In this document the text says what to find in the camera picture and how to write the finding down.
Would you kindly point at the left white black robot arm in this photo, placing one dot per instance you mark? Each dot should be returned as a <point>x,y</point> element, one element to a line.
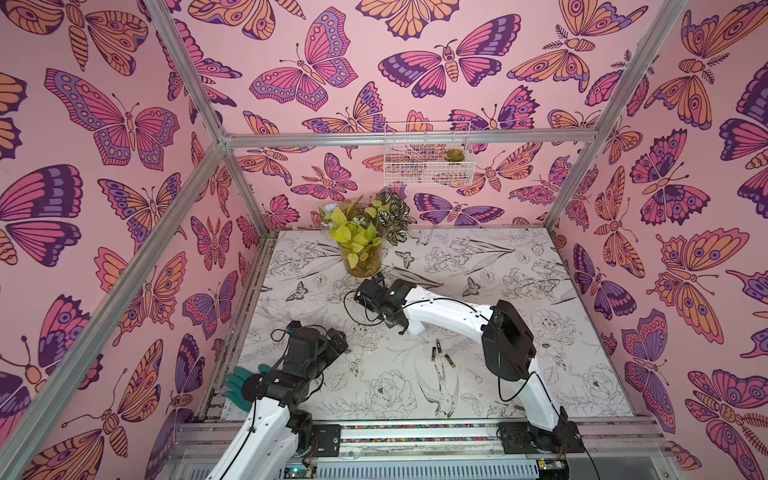
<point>276,414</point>

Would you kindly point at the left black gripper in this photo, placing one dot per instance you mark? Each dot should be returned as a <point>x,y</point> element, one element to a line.
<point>331,352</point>

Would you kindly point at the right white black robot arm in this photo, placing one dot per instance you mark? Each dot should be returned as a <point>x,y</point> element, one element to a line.
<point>507,343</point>

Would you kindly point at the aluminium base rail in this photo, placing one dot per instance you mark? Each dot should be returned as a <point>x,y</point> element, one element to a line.
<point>593,448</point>

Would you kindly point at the teal rubber glove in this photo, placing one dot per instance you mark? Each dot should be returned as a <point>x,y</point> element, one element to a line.
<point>240,385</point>

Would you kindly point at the green plant in glass vase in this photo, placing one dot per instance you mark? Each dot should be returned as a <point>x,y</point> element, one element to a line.
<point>356,230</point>

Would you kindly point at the dark patterned leaf plant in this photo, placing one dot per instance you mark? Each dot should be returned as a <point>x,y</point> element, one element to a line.
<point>393,216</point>

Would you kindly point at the small succulent in basket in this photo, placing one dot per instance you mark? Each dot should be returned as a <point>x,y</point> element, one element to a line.
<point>454,155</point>

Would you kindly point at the white wire wall basket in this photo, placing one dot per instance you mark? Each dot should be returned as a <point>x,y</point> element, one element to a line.
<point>416,158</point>

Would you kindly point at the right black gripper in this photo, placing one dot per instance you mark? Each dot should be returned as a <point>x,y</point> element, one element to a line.
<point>369,294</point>

